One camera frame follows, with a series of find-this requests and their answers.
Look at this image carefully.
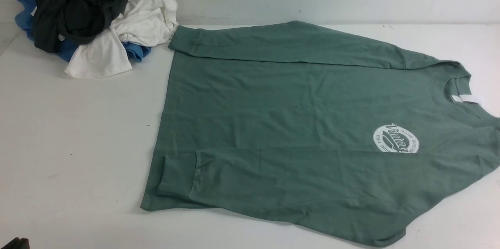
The green long sleeve shirt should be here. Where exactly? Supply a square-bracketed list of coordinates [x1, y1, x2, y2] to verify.
[141, 21, 499, 247]

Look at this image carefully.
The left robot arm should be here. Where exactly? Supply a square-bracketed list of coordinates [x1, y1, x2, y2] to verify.
[1, 238, 30, 249]

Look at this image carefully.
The white crumpled shirt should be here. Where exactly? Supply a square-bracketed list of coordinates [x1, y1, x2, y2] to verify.
[65, 0, 179, 79]

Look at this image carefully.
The black crumpled garment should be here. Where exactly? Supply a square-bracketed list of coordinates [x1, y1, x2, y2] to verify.
[32, 0, 129, 53]

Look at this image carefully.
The blue crumpled garment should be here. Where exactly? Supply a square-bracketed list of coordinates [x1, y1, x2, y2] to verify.
[15, 0, 152, 62]

